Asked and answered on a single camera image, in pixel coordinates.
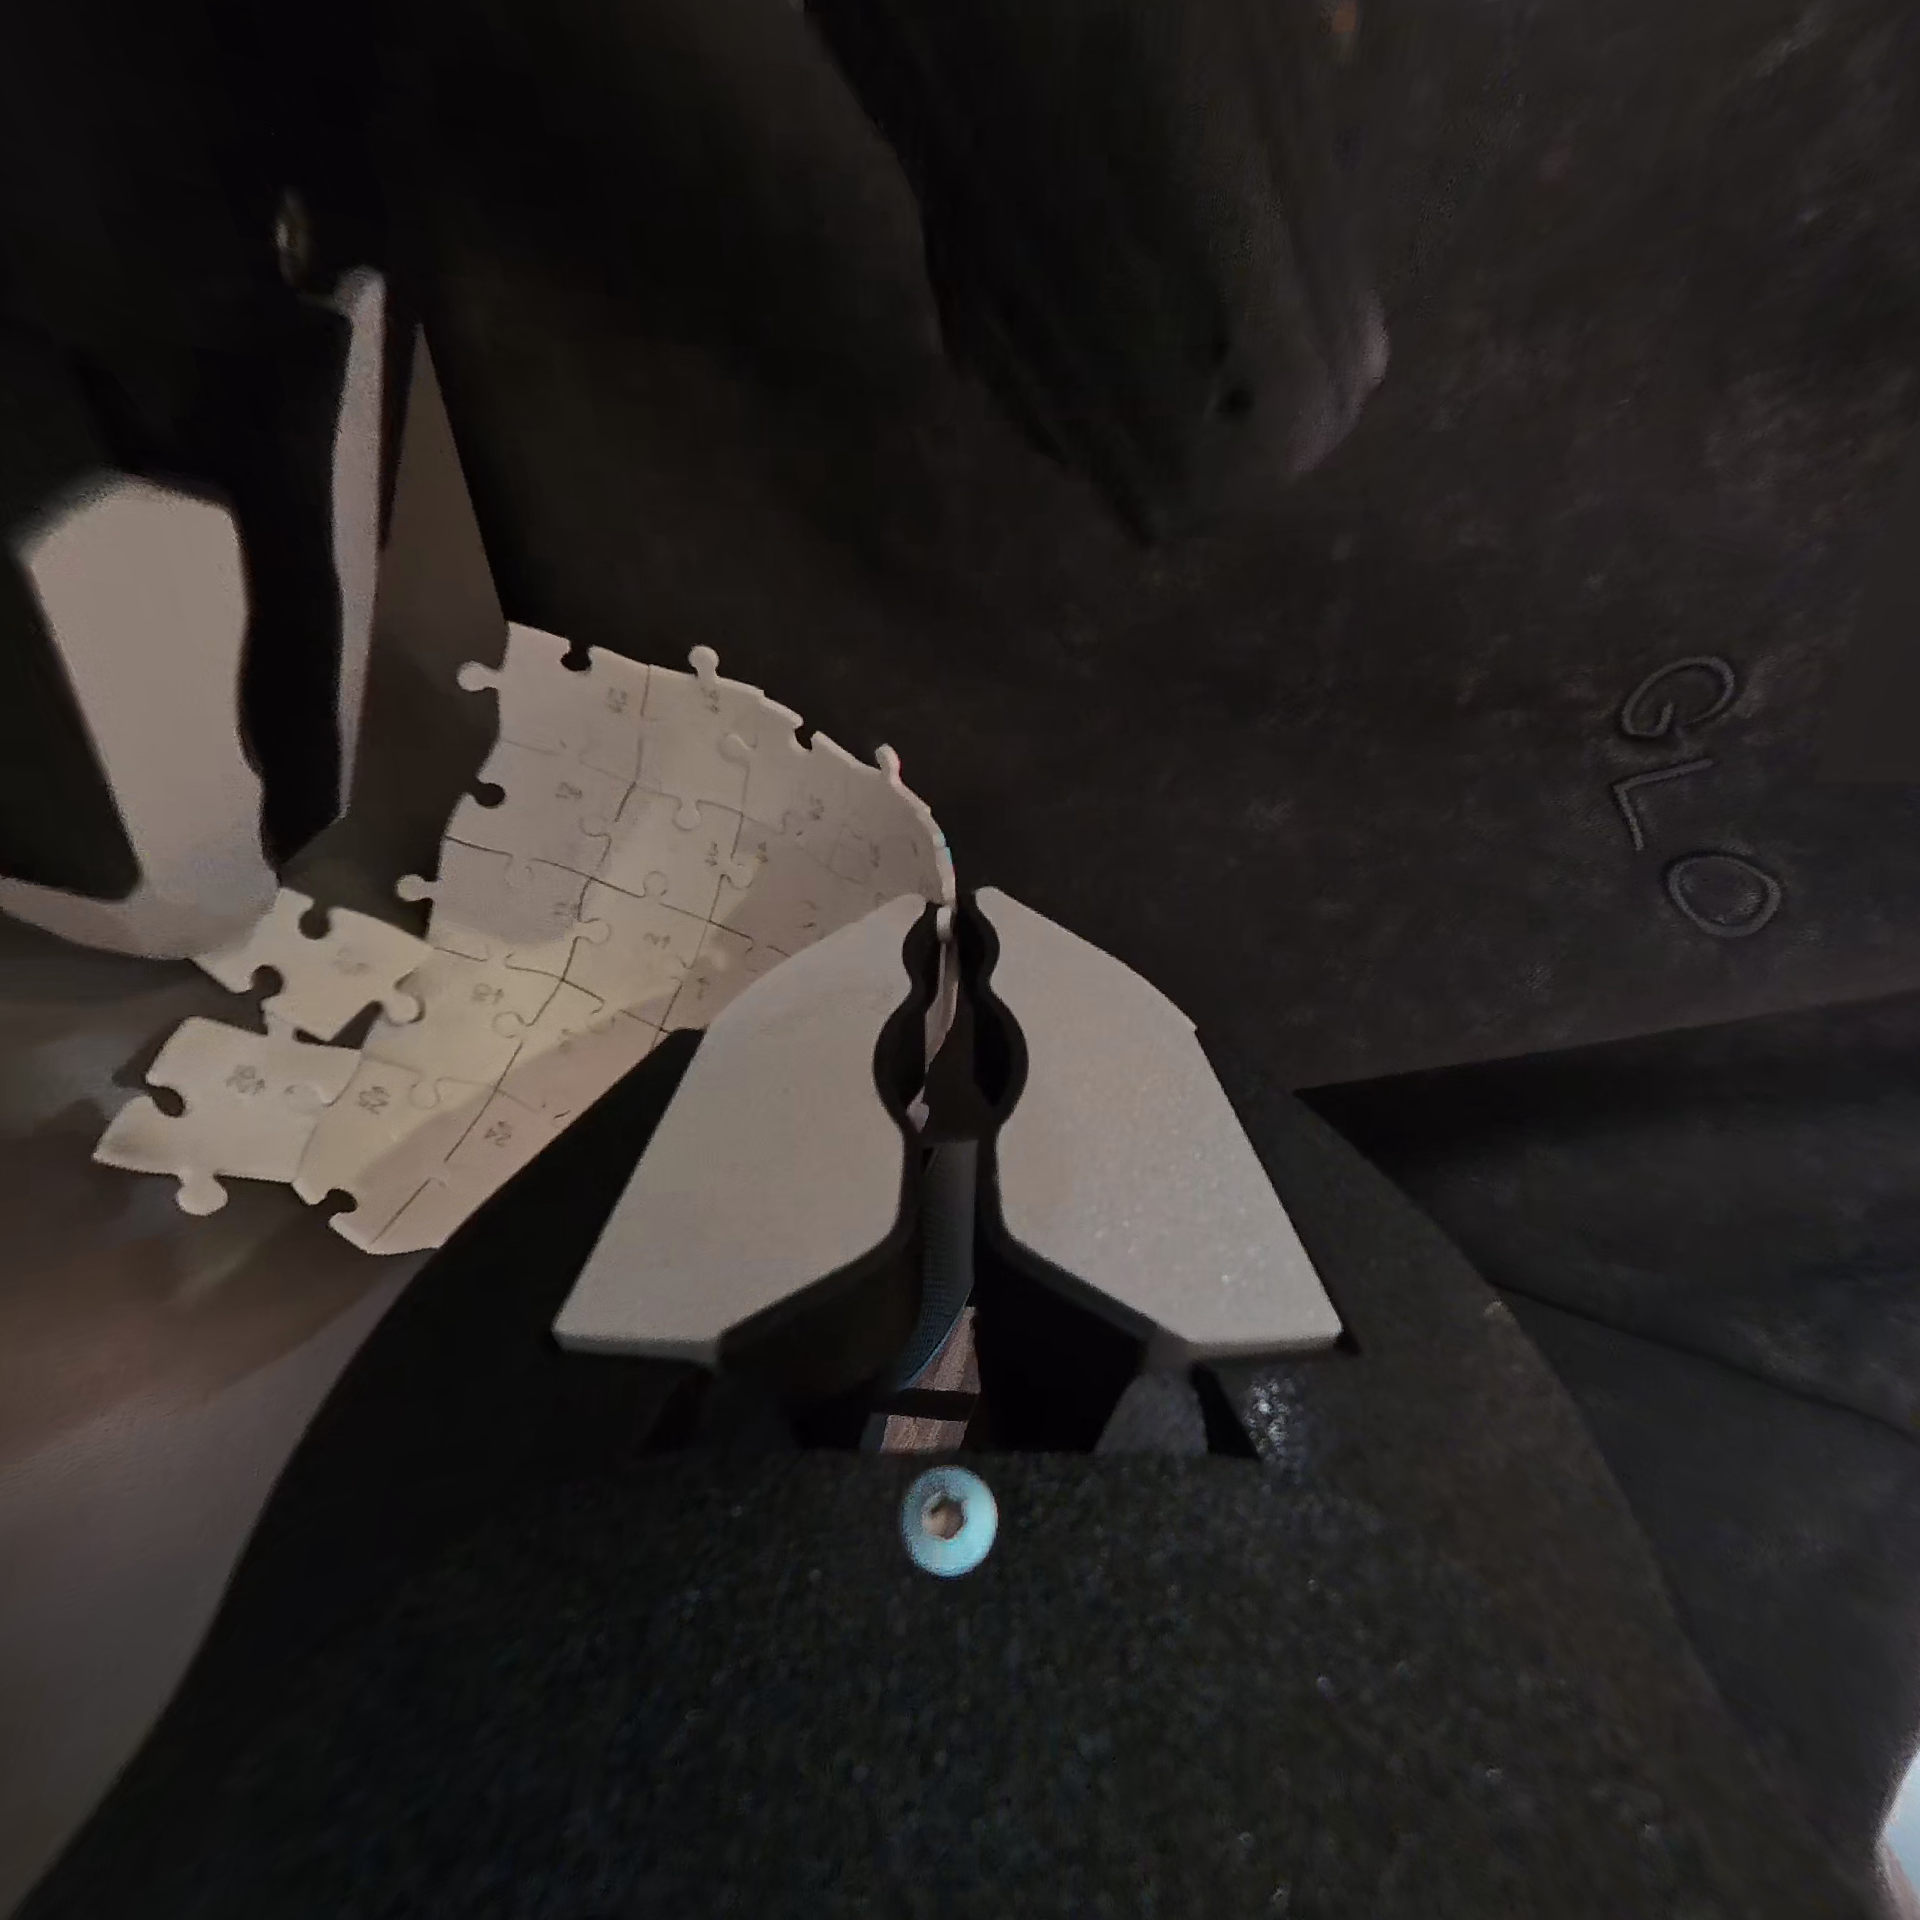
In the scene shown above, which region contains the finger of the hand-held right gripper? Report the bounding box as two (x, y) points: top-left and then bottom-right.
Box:
(0, 473), (291, 962)
(240, 265), (398, 872)

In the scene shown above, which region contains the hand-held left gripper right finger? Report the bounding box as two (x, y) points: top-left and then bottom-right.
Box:
(969, 884), (1345, 1451)

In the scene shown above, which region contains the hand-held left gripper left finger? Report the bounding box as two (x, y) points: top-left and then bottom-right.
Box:
(552, 891), (949, 1449)

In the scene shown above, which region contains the partly built puzzle ball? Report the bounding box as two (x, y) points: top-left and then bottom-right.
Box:
(92, 621), (962, 1256)

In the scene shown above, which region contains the single white puzzle piece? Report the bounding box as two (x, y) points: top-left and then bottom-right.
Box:
(195, 887), (432, 1042)

